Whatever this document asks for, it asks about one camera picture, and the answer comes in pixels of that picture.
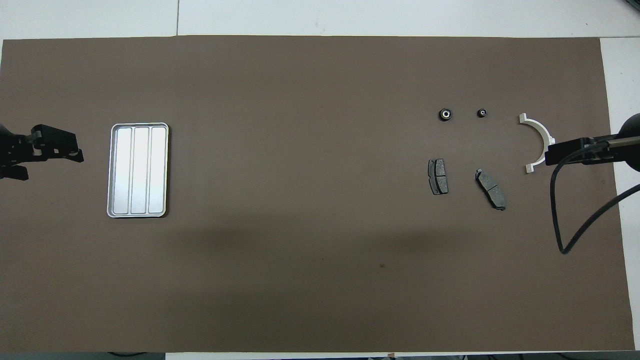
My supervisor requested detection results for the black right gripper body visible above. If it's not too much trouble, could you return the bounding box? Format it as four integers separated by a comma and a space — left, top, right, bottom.
582, 134, 624, 164

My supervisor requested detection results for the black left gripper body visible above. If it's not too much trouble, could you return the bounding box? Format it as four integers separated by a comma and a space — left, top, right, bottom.
0, 124, 34, 169

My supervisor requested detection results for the silver metal tray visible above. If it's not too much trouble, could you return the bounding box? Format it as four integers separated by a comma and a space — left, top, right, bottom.
106, 122, 170, 219

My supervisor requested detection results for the long dark grey brake pad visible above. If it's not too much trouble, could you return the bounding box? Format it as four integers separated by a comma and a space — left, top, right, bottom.
475, 169, 507, 211

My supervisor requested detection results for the short dark grey brake pad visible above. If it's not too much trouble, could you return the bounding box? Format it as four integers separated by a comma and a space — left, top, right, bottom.
427, 158, 449, 196

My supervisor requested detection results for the brown table mat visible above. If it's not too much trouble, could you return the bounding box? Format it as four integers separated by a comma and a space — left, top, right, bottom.
0, 35, 636, 354

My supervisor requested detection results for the white semicircular plastic bracket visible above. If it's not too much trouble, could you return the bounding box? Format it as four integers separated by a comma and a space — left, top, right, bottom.
519, 113, 556, 174

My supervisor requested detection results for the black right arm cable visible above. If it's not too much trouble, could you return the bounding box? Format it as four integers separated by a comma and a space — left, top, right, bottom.
550, 142, 640, 255

